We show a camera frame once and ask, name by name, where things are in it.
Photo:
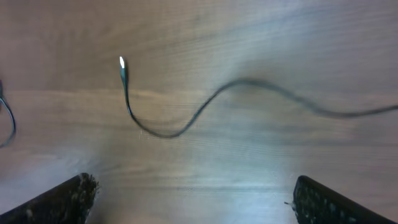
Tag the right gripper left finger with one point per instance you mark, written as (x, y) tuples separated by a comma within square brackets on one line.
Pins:
[(67, 203)]

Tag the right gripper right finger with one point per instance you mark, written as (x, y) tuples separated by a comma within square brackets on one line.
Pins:
[(314, 203)]

